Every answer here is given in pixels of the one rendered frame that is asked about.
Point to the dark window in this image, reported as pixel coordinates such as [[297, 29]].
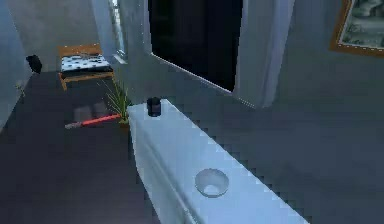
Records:
[[196, 36]]

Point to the white bowl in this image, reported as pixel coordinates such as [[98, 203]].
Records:
[[211, 183]]

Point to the wooden bed with dotted cover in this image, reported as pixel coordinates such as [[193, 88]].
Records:
[[83, 63]]

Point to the red baseball bat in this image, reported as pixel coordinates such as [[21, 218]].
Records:
[[96, 120]]

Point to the white long cabinet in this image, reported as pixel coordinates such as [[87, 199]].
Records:
[[186, 156]]

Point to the black cylindrical cup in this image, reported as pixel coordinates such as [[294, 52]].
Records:
[[153, 106]]

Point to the white curtain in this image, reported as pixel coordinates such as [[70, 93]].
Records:
[[263, 50]]

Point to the green house plant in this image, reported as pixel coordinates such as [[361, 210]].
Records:
[[119, 101]]

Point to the black bag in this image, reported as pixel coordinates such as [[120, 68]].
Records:
[[34, 63]]

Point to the narrow bright window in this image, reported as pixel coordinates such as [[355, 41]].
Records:
[[117, 30]]

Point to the gold framed picture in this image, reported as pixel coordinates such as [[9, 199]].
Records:
[[360, 26]]

